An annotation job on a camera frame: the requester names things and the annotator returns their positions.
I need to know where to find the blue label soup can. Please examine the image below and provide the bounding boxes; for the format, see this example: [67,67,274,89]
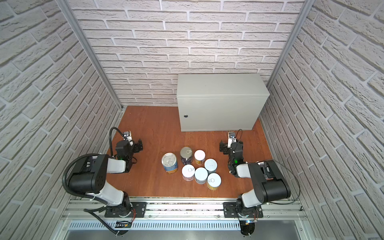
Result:
[162,153,178,174]

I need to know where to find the dark purple label can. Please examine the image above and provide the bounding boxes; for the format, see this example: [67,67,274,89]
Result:
[180,147,193,165]

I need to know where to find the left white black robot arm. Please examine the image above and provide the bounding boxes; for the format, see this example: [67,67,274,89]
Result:
[62,140,147,219]

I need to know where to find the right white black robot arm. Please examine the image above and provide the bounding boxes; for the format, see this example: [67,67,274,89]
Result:
[220,141,291,218]

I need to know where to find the silver top can right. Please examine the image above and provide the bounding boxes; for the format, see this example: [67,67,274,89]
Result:
[204,159,218,175]

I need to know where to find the silver can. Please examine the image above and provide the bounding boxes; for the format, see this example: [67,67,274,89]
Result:
[195,167,208,185]
[204,159,218,175]

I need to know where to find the white lid orange can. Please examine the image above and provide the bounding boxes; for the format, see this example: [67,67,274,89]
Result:
[194,150,206,165]

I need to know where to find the yellow label pull-tab can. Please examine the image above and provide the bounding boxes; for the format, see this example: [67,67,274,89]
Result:
[207,173,222,191]

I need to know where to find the silver top centre can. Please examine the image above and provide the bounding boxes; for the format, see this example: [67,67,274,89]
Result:
[195,167,208,185]

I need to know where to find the white lid purple can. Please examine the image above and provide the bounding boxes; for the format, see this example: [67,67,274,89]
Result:
[182,165,195,182]

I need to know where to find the grey metal cabinet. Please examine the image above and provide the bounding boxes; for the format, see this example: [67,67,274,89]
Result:
[177,74,270,132]

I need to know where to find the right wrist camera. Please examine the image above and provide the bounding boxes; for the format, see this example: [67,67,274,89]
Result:
[228,132,236,149]

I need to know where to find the right thin black cable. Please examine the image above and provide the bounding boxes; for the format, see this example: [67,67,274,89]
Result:
[233,128,301,206]

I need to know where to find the left black corrugated cable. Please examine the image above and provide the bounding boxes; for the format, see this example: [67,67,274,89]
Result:
[62,126,125,236]

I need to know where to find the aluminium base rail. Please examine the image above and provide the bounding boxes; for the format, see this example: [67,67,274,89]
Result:
[61,197,308,221]

